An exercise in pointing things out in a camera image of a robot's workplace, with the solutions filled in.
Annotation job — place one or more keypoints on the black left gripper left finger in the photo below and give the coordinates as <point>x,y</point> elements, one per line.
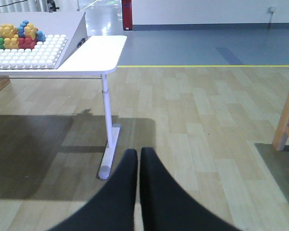
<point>112,208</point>

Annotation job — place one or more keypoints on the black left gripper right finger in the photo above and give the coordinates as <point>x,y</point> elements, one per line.
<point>166,206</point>

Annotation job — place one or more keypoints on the white tilting desk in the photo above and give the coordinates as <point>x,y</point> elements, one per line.
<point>97,57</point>

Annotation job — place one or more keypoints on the colourful building block stack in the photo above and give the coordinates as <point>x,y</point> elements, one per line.
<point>25,36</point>

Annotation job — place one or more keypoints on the red cabinet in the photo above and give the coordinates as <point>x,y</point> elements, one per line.
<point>127,14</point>

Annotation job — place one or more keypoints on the white studded base plate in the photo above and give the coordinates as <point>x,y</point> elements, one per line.
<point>45,55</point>

